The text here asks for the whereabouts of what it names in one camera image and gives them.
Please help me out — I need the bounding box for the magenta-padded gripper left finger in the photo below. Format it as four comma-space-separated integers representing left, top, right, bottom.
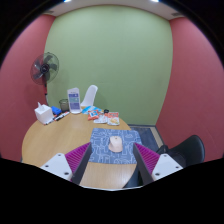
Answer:
39, 142, 93, 185

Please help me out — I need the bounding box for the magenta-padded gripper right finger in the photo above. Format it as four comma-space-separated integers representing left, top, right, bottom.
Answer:
132, 142, 184, 186

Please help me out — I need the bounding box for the pale pink computer mouse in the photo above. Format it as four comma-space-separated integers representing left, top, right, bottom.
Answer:
107, 135, 124, 154

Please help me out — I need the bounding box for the blue-grey patterned mouse pad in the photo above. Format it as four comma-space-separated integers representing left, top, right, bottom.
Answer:
88, 127, 144, 165

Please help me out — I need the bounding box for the black chair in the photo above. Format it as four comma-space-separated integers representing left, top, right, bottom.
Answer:
155, 134, 206, 169

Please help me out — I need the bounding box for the dark grey floor mat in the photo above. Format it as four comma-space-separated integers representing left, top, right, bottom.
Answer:
128, 124, 164, 153

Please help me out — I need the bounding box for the black marker pen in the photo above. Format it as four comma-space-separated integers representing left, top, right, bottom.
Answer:
55, 111, 71, 122

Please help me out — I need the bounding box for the white tissue box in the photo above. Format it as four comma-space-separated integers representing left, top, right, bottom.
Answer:
34, 101, 54, 126

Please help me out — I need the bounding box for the small blue box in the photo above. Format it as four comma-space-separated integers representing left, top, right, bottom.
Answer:
50, 106, 63, 117

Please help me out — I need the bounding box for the dark mesh pen cup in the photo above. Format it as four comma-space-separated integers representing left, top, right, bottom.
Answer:
58, 98, 70, 113

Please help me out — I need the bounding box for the blue snack packet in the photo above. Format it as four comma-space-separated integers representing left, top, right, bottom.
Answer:
81, 105, 103, 115

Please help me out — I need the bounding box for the clear stand with blue leaflet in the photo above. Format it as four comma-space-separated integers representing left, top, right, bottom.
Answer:
66, 87, 83, 115

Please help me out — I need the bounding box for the yellow and orange snack packet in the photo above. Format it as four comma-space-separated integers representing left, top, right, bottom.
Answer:
106, 111, 121, 127

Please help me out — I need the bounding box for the white plastic chair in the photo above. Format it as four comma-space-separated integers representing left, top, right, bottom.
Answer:
80, 84, 99, 108

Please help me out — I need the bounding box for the black and red standing fan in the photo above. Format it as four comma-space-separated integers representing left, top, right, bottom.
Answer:
30, 51, 60, 106

